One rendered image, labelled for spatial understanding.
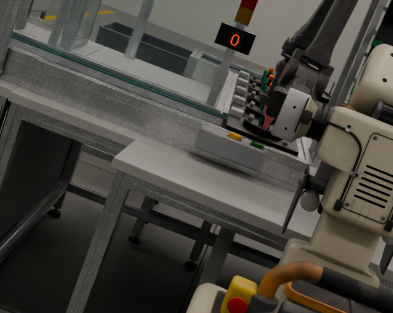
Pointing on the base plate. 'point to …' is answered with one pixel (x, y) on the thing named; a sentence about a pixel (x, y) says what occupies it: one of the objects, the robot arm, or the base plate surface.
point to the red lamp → (249, 4)
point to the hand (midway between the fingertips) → (264, 127)
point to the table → (235, 199)
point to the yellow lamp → (244, 15)
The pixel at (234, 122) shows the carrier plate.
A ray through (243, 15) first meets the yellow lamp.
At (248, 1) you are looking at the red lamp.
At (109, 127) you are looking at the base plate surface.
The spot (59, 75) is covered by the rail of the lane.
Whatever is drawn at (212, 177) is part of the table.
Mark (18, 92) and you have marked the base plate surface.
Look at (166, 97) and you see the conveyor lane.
